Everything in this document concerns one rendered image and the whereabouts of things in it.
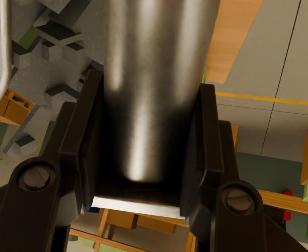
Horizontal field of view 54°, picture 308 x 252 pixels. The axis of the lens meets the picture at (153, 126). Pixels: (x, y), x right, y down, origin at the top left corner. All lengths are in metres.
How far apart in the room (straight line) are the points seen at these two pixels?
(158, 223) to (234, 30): 4.59
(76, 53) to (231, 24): 0.32
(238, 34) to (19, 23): 0.43
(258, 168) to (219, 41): 4.89
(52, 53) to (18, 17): 0.08
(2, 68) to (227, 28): 0.44
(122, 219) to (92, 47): 4.82
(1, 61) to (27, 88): 0.13
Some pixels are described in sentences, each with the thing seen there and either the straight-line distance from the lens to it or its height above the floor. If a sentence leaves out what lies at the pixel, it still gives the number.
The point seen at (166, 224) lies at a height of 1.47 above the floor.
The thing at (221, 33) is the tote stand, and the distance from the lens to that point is 0.71.
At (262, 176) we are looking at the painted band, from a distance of 5.53.
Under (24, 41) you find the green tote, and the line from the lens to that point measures 0.78.
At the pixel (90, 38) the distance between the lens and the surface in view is 0.59.
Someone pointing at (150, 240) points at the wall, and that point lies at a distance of 5.70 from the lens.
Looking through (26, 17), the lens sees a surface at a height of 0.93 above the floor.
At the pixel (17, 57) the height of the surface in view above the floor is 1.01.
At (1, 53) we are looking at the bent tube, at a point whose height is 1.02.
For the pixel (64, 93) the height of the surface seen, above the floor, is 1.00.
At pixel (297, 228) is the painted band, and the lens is 5.53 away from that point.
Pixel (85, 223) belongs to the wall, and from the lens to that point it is 6.18.
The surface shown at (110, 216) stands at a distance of 5.38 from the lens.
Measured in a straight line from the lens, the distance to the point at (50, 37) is 0.54.
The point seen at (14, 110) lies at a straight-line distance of 5.55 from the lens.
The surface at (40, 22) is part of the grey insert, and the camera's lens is 0.76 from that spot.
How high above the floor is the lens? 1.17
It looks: 14 degrees down
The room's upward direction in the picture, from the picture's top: 167 degrees counter-clockwise
